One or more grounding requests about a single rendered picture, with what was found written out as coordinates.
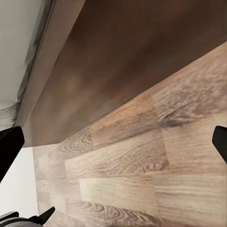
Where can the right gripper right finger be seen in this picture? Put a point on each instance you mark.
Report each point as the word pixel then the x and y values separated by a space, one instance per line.
pixel 219 140

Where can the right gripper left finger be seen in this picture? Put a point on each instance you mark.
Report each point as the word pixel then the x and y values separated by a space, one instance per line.
pixel 11 142

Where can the bed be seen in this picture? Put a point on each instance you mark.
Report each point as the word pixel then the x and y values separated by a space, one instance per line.
pixel 64 64

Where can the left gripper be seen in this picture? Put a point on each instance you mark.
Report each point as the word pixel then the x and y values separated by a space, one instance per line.
pixel 43 217

